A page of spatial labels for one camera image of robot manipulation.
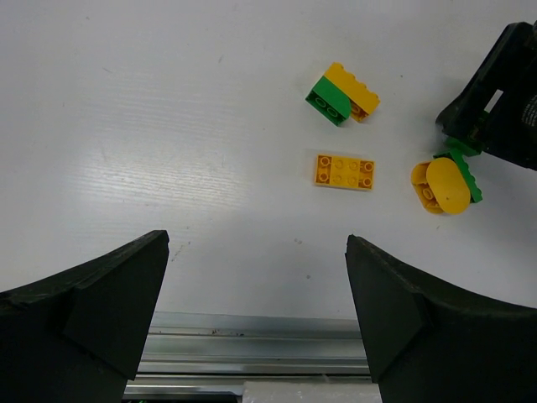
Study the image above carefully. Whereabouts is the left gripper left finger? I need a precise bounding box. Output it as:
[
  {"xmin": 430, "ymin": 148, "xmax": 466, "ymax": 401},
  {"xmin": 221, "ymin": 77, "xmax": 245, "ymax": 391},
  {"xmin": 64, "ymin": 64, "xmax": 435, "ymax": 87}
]
[{"xmin": 1, "ymin": 230, "xmax": 169, "ymax": 402}]

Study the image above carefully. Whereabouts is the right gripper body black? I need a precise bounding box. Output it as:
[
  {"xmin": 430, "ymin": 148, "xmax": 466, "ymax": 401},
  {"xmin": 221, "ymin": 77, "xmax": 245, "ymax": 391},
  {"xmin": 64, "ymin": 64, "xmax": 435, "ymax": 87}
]
[{"xmin": 435, "ymin": 22, "xmax": 536, "ymax": 170}]

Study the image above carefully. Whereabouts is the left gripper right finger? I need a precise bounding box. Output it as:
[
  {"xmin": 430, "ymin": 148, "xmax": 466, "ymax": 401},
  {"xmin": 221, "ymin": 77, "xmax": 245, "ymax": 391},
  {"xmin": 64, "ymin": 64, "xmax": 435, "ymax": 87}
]
[{"xmin": 345, "ymin": 235, "xmax": 536, "ymax": 402}]

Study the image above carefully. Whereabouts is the green lego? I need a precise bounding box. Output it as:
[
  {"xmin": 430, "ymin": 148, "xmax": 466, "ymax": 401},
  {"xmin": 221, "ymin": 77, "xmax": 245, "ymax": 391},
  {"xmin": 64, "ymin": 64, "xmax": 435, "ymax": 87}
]
[
  {"xmin": 305, "ymin": 76, "xmax": 352, "ymax": 127},
  {"xmin": 433, "ymin": 137, "xmax": 482, "ymax": 203}
]

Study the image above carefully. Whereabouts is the yellow oval lego piece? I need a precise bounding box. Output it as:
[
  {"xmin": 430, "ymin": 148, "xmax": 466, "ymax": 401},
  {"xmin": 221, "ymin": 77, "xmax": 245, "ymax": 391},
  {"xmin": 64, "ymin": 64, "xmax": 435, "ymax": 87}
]
[{"xmin": 410, "ymin": 157, "xmax": 471, "ymax": 215}]

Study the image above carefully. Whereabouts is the yellow sloped lego brick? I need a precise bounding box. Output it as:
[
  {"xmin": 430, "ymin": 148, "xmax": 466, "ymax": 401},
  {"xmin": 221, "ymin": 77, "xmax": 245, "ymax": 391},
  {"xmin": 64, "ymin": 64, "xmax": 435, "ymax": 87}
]
[{"xmin": 324, "ymin": 62, "xmax": 380, "ymax": 123}]

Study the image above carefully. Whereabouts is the green lego on yellow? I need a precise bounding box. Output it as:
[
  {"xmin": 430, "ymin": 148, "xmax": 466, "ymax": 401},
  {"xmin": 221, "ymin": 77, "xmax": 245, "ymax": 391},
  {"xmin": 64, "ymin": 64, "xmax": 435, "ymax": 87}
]
[{"xmin": 305, "ymin": 76, "xmax": 352, "ymax": 127}]

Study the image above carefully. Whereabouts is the white foil cover plate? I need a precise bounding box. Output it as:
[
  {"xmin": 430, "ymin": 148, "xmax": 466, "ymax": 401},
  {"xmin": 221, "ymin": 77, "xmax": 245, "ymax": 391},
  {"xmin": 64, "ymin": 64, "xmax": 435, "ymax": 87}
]
[{"xmin": 242, "ymin": 381, "xmax": 382, "ymax": 403}]

